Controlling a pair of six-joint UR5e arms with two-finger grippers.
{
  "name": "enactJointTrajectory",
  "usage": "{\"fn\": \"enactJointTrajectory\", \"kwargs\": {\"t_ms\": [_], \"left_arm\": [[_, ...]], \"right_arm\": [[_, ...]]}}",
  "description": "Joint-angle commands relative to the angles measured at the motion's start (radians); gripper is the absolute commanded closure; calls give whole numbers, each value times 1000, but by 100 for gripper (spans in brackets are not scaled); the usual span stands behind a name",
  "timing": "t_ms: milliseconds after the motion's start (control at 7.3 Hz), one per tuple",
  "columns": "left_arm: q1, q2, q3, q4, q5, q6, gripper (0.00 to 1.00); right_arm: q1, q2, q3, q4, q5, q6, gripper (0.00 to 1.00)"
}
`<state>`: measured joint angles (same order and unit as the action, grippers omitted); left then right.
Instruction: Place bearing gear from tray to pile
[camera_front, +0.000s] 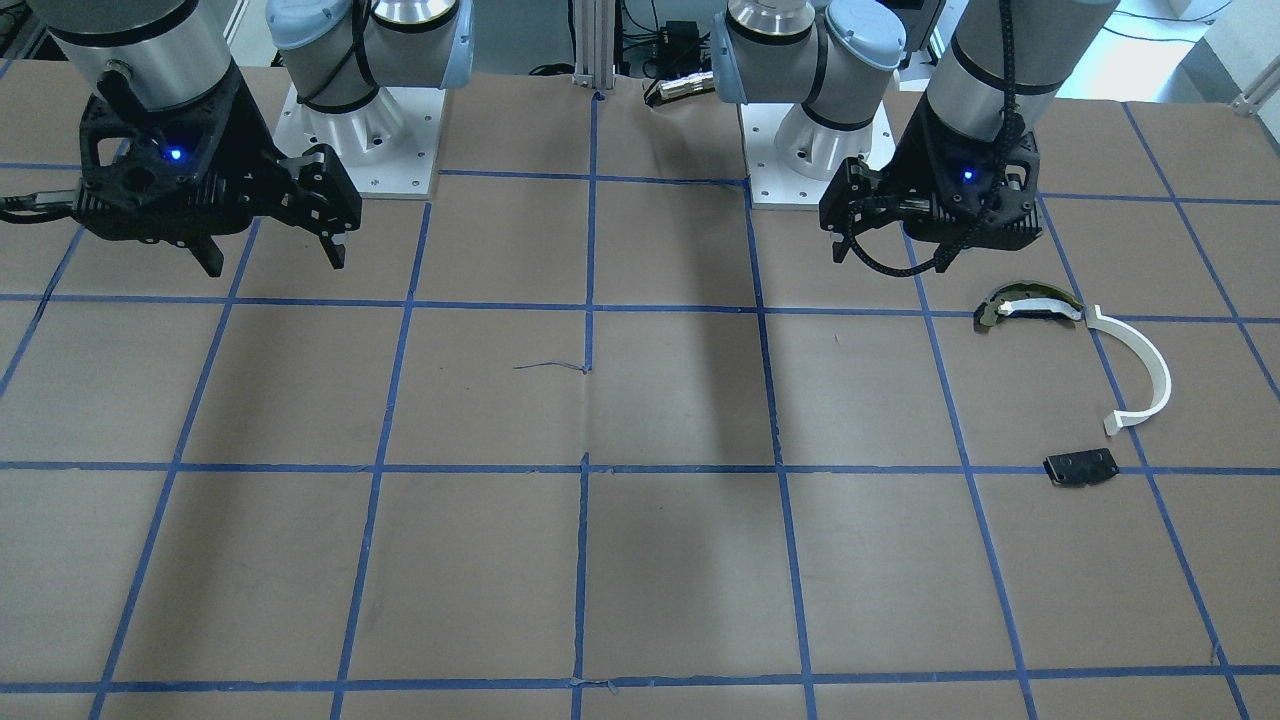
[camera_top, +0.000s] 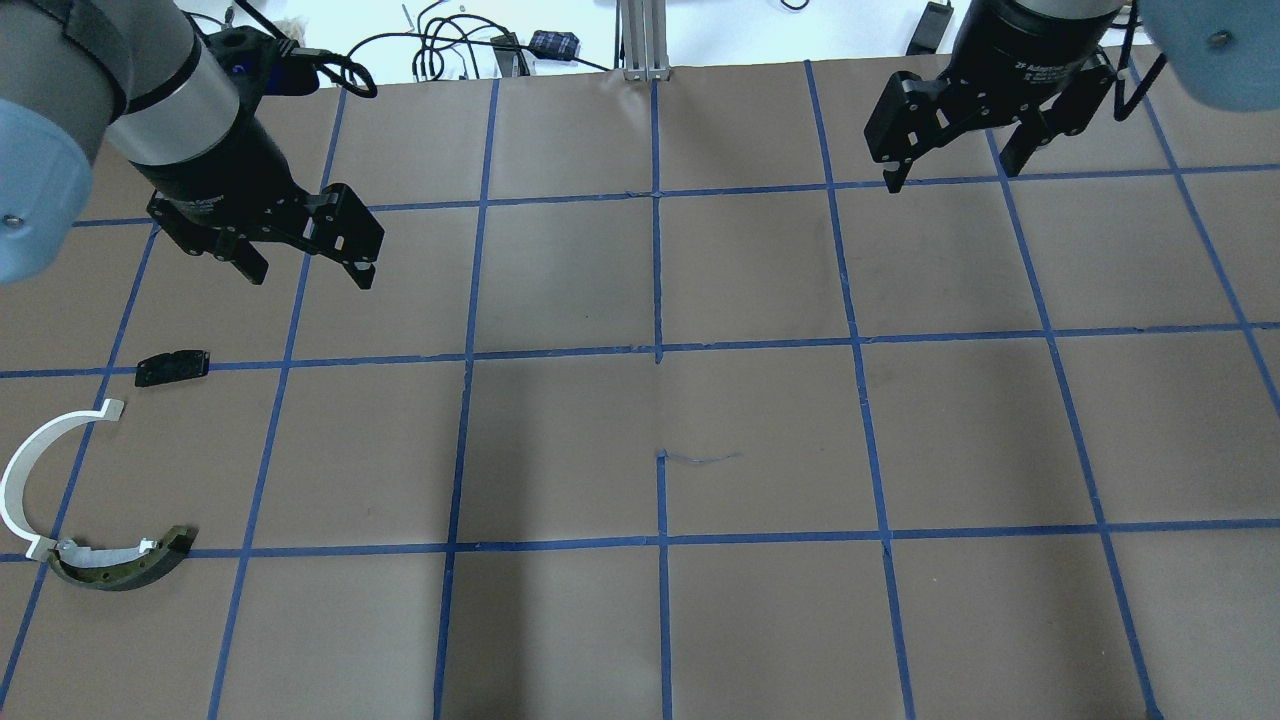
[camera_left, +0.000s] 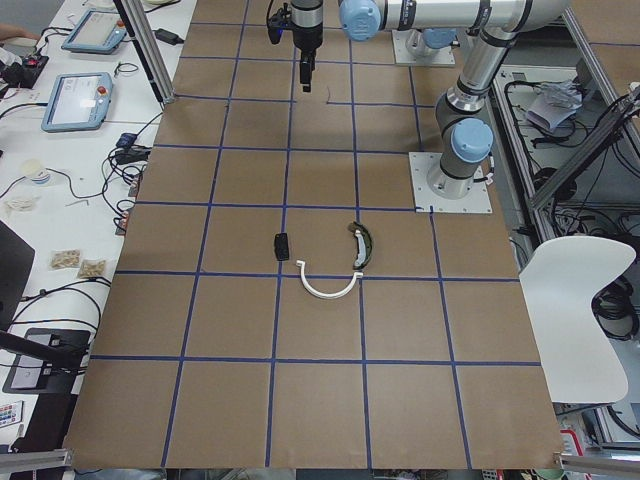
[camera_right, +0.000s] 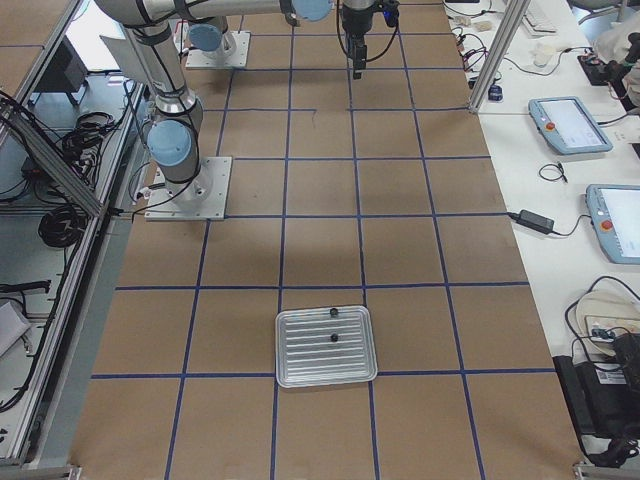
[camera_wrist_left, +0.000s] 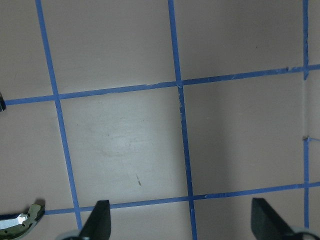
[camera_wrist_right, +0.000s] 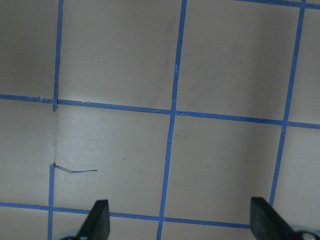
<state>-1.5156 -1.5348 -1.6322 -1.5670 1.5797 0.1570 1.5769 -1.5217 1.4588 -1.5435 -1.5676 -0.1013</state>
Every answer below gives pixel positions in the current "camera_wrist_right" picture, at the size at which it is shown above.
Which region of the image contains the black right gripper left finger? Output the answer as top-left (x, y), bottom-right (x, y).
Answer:
top-left (76, 199), bottom-right (111, 240)

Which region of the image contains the thin dark wire scrap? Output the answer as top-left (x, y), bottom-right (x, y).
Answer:
top-left (53, 162), bottom-right (98, 174)

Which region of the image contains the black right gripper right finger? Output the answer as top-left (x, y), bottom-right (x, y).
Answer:
top-left (250, 197), bottom-right (302, 240)

